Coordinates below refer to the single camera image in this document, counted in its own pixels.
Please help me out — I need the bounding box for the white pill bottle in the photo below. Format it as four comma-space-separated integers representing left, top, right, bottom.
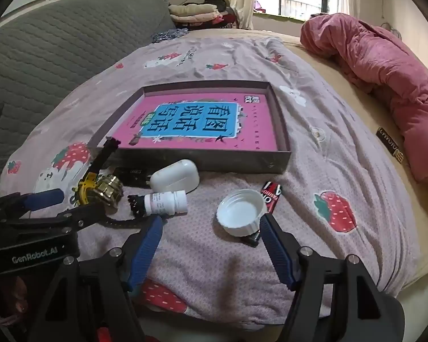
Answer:
143, 190, 189, 217

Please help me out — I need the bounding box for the small black box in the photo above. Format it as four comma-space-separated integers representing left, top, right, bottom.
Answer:
112, 167, 152, 188

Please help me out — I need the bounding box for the stack of folded clothes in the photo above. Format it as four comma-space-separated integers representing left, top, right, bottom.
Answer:
167, 0, 239, 31

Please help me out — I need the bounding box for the red and black lighter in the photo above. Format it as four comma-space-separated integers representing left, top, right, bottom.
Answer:
260, 181, 283, 214

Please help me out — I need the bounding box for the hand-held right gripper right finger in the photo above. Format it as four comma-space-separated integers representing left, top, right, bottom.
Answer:
260, 214, 404, 342

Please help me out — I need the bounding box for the white plastic lid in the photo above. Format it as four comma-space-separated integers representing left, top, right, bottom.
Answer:
216, 189, 268, 237

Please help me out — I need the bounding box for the grey quilted headboard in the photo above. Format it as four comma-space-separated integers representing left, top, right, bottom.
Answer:
0, 0, 177, 200

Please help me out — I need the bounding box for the pink quilt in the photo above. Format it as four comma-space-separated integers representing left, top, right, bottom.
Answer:
300, 12, 428, 186

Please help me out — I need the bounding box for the gold metal round cap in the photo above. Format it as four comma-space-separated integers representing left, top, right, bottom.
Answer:
93, 174, 125, 207

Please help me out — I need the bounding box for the black and yellow wristwatch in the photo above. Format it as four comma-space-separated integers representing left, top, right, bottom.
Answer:
71, 137, 154, 230

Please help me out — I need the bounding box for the beige mattress cover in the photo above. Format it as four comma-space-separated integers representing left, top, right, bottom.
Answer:
185, 28, 428, 342

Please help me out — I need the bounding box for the pink and blue book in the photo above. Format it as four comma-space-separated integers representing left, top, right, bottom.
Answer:
112, 92, 279, 150

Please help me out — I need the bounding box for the black and gold mattress label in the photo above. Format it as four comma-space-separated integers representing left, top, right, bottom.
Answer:
376, 126, 405, 162

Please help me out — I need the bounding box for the grey shallow cardboard box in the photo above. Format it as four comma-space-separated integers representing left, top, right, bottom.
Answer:
87, 80, 293, 174

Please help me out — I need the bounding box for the blue patterned cloth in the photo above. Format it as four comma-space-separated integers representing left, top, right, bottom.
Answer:
152, 28, 191, 43

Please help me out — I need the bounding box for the strawberry printed bedsheet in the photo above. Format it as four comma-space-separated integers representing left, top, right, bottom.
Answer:
0, 37, 421, 328

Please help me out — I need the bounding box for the black hair claw clip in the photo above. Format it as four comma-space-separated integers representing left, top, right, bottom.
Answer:
127, 194, 147, 219

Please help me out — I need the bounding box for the white earbuds case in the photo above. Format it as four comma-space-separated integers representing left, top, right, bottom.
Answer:
149, 159, 200, 194

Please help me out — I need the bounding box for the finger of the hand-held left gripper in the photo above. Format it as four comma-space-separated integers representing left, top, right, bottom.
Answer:
0, 189, 65, 221
3, 203, 111, 236

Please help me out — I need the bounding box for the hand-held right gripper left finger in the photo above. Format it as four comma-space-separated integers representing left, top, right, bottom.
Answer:
29, 215, 165, 342

